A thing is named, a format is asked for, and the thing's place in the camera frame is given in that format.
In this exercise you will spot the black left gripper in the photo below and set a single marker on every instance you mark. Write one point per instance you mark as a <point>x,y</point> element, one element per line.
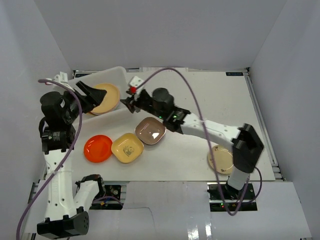
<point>81,94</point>

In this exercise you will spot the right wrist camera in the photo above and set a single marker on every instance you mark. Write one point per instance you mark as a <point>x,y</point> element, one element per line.
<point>135,85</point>

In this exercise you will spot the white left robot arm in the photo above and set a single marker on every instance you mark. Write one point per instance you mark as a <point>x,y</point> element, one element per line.
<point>66,213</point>

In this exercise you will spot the brown square plate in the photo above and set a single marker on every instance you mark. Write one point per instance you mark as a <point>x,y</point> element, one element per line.
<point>150,131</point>

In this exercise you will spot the white plastic bin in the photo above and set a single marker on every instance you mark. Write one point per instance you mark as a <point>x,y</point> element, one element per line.
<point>116,76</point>

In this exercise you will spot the yellow round plate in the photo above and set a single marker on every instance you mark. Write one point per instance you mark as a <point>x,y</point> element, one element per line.
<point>107,87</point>

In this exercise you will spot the orange round plate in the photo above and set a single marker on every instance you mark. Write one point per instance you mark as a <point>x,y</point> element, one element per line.
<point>98,148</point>

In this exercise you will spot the beige floral round plate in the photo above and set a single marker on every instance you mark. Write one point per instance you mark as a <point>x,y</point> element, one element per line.
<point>223,160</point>

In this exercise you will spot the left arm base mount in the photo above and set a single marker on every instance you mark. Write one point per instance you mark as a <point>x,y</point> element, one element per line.
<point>113,199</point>

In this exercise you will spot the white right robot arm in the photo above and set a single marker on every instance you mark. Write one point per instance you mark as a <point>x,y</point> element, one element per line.
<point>243,142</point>

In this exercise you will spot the yellow square panda plate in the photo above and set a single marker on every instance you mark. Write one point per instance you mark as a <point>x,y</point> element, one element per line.
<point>127,148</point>

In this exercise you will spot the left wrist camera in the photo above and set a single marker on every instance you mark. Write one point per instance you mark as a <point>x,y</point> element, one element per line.
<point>61,78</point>

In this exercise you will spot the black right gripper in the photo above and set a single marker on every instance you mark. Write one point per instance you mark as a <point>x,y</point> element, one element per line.
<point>134,106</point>

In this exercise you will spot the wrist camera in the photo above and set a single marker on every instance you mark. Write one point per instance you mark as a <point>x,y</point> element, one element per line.
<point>61,78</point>
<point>135,85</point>

